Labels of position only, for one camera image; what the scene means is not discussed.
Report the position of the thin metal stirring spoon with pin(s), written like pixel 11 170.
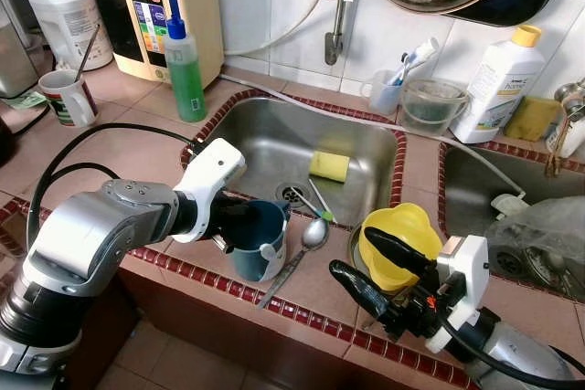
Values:
pixel 87 54

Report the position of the steel container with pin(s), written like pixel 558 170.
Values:
pixel 16 57

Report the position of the clear plastic bag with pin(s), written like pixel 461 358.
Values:
pixel 548 226

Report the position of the clear plastic measuring cup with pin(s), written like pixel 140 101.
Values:
pixel 434 107

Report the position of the teal mug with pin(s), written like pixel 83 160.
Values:
pixel 247 262

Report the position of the yellow plastic cup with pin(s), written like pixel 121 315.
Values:
pixel 402 224

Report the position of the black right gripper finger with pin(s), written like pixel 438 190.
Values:
pixel 361 288
pixel 398 248

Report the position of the white bottle yellow cap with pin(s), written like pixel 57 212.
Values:
pixel 498 89

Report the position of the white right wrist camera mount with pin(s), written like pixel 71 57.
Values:
pixel 466 267

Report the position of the metal wall tap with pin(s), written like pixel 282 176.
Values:
pixel 335 47

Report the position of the large white plastic jug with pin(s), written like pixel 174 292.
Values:
pixel 69 25

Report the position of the mustard yellow sponge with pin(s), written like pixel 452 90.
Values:
pixel 535 121

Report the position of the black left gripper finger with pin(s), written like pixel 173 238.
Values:
pixel 226 241
pixel 251 211

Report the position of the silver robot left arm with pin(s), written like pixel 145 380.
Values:
pixel 91 235

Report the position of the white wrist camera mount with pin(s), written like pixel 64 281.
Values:
pixel 466 267
pixel 215 171

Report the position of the green dish soap bottle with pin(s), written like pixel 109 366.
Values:
pixel 186 79

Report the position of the bright yellow sponge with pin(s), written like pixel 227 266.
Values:
pixel 329 166

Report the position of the white printed mug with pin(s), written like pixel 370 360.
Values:
pixel 69 102

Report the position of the steel bowl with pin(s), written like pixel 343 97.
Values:
pixel 353 253

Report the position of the steel sink basin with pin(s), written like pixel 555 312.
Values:
pixel 265 143
pixel 466 189

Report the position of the white toothbrush cup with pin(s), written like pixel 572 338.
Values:
pixel 382 96

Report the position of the thin green tipped stick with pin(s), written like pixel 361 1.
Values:
pixel 327 216

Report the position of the white blue toothbrush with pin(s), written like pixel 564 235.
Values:
pixel 416 54

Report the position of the chrome sink faucet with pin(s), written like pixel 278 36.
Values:
pixel 569 96

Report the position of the beige water ionizer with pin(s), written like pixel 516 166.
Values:
pixel 206 25

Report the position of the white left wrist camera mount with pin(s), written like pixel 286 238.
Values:
pixel 215 171

